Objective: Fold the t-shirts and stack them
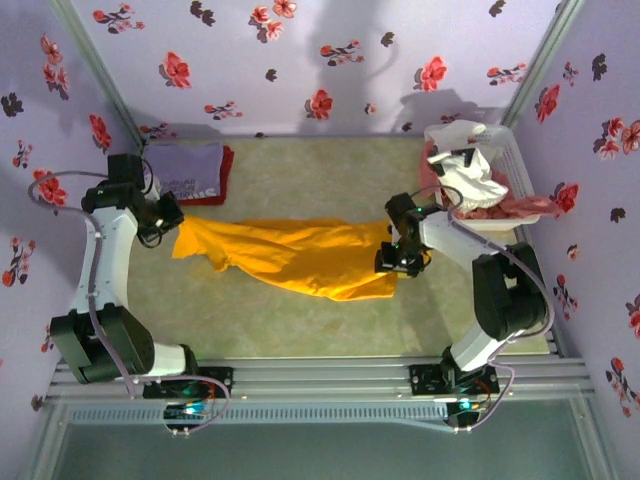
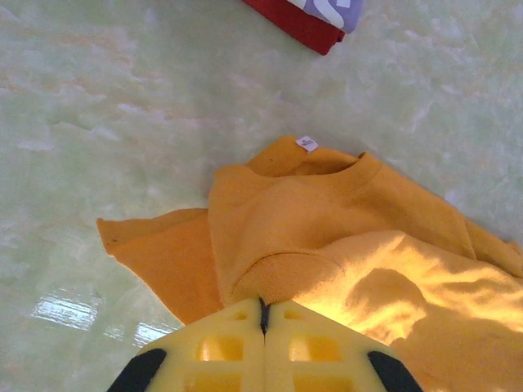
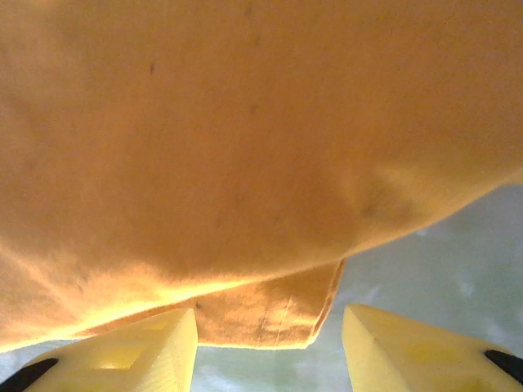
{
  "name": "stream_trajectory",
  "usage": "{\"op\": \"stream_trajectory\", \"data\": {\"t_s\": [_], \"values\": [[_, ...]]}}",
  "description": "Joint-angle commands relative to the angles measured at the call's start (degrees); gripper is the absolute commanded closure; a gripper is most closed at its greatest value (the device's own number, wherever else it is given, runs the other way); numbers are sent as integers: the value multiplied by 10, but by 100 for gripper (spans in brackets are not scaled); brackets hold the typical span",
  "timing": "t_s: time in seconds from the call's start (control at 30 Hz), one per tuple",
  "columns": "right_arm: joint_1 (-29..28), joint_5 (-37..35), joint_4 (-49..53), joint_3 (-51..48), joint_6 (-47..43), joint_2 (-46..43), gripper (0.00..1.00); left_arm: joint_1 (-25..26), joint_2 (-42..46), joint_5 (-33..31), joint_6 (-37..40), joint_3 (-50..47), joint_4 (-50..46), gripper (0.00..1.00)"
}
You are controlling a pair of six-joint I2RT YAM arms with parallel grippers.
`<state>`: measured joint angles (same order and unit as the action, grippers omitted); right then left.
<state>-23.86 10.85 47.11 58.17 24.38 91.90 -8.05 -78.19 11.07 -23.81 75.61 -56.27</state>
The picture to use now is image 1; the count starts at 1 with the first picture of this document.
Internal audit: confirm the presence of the grey aluminium frame post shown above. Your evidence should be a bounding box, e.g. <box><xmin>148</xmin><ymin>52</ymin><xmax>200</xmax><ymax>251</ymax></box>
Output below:
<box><xmin>499</xmin><ymin>0</ymin><xmax>586</xmax><ymax>129</ymax></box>
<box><xmin>47</xmin><ymin>0</ymin><xmax>146</xmax><ymax>149</ymax></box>

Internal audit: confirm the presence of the grey slotted cable duct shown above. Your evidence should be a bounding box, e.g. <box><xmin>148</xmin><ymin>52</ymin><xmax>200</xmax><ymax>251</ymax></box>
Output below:
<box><xmin>67</xmin><ymin>402</ymin><xmax>451</xmax><ymax>426</ymax></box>

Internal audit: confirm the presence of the orange t-shirt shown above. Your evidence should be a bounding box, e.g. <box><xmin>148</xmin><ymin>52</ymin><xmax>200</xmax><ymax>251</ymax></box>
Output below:
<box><xmin>171</xmin><ymin>215</ymin><xmax>401</xmax><ymax>301</ymax></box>

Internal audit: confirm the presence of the controller board with green light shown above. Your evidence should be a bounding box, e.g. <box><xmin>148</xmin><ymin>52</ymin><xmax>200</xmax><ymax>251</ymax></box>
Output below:
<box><xmin>447</xmin><ymin>397</ymin><xmax>489</xmax><ymax>431</ymax></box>
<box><xmin>164</xmin><ymin>402</ymin><xmax>211</xmax><ymax>426</ymax></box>

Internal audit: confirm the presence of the pink crumpled t-shirt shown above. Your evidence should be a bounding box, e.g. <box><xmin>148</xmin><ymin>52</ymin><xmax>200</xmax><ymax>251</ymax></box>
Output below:
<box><xmin>418</xmin><ymin>142</ymin><xmax>564</xmax><ymax>221</ymax></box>

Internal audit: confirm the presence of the lavender folded printed t-shirt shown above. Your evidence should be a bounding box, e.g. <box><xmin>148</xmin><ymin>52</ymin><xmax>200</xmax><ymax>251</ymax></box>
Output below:
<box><xmin>141</xmin><ymin>141</ymin><xmax>225</xmax><ymax>199</ymax></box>

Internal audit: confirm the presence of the white crumpled t-shirt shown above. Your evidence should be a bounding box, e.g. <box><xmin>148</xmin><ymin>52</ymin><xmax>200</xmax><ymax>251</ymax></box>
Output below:
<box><xmin>424</xmin><ymin>119</ymin><xmax>510</xmax><ymax>211</ymax></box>

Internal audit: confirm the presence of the aluminium cross rail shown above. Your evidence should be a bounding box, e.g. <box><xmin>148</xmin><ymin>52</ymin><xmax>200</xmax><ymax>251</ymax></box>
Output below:
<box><xmin>47</xmin><ymin>357</ymin><xmax>596</xmax><ymax>401</ymax></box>

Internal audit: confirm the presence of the grey left arm cable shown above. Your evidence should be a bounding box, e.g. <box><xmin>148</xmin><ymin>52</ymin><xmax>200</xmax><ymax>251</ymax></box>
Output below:
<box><xmin>27</xmin><ymin>169</ymin><xmax>231</xmax><ymax>436</ymax></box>

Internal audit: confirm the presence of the white plastic laundry basket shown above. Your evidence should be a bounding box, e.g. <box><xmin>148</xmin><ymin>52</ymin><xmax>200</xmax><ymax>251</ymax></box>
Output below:
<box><xmin>424</xmin><ymin>122</ymin><xmax>542</xmax><ymax>231</ymax></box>

